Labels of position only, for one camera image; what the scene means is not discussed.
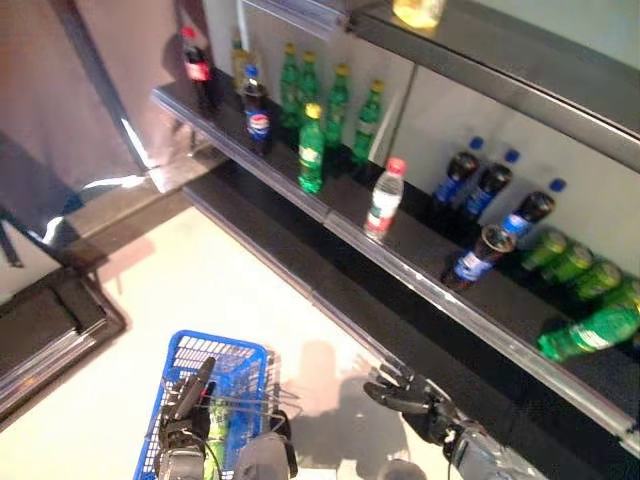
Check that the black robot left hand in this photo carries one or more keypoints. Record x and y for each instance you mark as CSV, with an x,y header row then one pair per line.
x,y
187,415

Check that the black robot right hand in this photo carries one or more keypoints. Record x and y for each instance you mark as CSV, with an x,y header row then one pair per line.
x,y
420,405

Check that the blue plastic shopping basket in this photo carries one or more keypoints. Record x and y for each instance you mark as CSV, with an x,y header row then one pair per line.
x,y
247,380

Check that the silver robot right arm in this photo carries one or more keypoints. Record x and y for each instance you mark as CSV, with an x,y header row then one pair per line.
x,y
490,455

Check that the robot right leg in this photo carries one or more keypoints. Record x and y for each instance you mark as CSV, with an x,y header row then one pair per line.
x,y
402,472

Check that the black metal shelf board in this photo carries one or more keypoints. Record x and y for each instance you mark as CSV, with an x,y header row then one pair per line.
x,y
500,65
300,260
425,240

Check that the black low platform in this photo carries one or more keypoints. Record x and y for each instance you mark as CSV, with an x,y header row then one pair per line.
x,y
45,325

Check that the green soda can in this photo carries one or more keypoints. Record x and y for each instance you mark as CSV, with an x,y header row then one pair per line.
x,y
567,264
597,280
545,250
625,295

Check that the water bottle red cap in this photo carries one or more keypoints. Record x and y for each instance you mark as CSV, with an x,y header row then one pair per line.
x,y
384,200

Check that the Pepsi bottle round logo label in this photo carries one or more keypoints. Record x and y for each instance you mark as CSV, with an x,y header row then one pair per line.
x,y
257,125

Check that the yellow tea bottle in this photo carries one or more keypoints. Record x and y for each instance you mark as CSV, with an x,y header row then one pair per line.
x,y
417,12

